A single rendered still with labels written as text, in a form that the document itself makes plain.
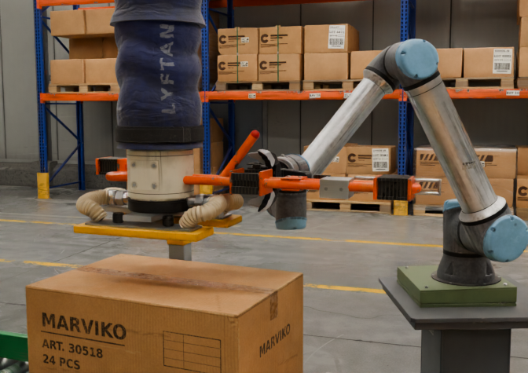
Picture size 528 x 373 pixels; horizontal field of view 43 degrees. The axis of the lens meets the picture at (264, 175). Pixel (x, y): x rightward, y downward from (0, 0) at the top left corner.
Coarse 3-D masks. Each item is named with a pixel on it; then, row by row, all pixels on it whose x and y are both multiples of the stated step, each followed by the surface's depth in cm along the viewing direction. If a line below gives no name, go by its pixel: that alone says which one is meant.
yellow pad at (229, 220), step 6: (174, 216) 178; (180, 216) 177; (228, 216) 177; (234, 216) 178; (240, 216) 179; (174, 222) 176; (204, 222) 173; (210, 222) 173; (216, 222) 172; (222, 222) 172; (228, 222) 171; (234, 222) 175
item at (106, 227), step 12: (120, 216) 164; (168, 216) 160; (84, 228) 163; (96, 228) 162; (108, 228) 161; (120, 228) 161; (132, 228) 161; (144, 228) 159; (156, 228) 158; (168, 228) 158; (180, 228) 158; (192, 228) 158; (204, 228) 161; (180, 240) 155; (192, 240) 154
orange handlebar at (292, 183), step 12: (108, 180) 174; (120, 180) 172; (192, 180) 165; (204, 180) 164; (216, 180) 163; (228, 180) 162; (264, 180) 159; (276, 180) 158; (288, 180) 157; (300, 180) 156; (312, 180) 159
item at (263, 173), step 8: (240, 168) 166; (232, 176) 159; (240, 176) 158; (248, 176) 158; (256, 176) 157; (264, 176) 159; (272, 176) 165; (232, 184) 160; (240, 184) 160; (248, 184) 159; (256, 184) 158; (232, 192) 160; (240, 192) 159; (248, 192) 158; (256, 192) 158; (264, 192) 160
